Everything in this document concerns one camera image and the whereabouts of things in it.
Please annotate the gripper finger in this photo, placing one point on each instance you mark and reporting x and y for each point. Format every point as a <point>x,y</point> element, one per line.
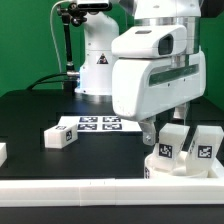
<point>148,130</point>
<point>181,111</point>

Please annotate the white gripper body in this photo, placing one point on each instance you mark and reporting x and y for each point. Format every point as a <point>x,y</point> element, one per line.
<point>144,88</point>

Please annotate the white round stool seat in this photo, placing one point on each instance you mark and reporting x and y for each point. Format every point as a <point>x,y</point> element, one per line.
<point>179,170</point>

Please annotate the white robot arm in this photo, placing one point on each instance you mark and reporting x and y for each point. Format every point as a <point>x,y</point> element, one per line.
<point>108,19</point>

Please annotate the white sheet with markers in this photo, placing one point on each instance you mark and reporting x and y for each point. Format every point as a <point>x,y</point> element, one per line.
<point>100,123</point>

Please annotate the white block at left edge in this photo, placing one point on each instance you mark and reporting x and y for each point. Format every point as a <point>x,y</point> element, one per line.
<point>3,153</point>

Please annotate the white obstacle wall frame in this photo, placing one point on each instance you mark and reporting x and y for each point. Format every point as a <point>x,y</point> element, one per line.
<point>115,192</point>

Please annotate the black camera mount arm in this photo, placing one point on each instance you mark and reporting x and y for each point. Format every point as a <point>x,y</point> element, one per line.
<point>70,15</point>

